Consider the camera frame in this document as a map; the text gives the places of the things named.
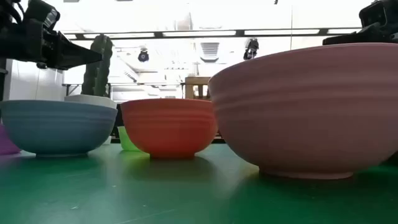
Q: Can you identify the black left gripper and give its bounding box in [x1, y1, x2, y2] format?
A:
[0, 18, 103, 70]

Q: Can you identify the slate blue large bowl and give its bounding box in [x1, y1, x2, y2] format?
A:
[0, 99, 118, 158]

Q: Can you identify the black overhead light bar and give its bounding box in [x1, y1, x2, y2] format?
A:
[62, 27, 363, 40]

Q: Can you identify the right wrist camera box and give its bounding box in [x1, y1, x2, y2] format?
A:
[359, 1, 389, 29]

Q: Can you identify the red large bowl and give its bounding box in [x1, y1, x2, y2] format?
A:
[120, 98, 218, 161]

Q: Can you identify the purple small bowl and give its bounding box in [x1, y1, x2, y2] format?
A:
[0, 123, 22, 156]

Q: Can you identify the pink large bowl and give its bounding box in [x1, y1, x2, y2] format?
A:
[207, 42, 398, 180]

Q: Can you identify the wooden slatted shelf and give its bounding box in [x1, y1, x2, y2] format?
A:
[185, 76, 213, 100]

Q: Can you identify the green cactus plant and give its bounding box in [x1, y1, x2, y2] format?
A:
[81, 34, 114, 97]

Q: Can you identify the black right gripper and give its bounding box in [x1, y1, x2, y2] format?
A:
[322, 0, 398, 46]

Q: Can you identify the green small bowl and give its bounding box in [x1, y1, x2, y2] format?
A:
[117, 126, 142, 152]

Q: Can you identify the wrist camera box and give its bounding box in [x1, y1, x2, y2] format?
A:
[359, 1, 389, 29]
[24, 0, 62, 30]

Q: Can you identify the green table mat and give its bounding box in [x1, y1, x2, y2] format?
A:
[0, 142, 398, 224]

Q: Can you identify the black ceiling dome camera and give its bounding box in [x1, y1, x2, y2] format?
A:
[243, 37, 260, 60]
[137, 49, 150, 63]

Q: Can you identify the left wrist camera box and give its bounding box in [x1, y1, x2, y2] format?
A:
[24, 0, 62, 30]

